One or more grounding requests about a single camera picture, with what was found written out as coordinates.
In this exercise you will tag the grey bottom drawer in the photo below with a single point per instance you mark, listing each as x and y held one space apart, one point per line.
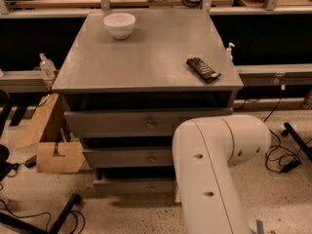
134 186

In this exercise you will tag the grey drawer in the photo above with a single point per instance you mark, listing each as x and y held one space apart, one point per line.
134 186
129 157
134 122

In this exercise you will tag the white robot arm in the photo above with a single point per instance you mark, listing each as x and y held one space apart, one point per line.
203 151

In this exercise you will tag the grey middle drawer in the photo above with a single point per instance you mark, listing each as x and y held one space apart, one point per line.
129 157

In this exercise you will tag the grey top drawer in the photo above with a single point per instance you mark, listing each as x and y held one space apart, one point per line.
134 122

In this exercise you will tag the grey wooden drawer cabinet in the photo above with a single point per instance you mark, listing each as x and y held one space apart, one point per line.
147 70

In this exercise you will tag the cardboard box piece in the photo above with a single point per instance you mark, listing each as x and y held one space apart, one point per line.
59 157

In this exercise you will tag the dark snack bar wrapper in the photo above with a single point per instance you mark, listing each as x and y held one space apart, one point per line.
202 69

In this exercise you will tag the black right stand leg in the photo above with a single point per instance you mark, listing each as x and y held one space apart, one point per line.
307 150

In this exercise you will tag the white pump bottle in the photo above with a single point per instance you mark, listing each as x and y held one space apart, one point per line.
229 49

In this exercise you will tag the white ceramic bowl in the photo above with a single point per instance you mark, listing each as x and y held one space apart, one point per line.
120 25

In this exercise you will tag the clear sanitizer bottle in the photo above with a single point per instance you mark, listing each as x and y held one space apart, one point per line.
47 66

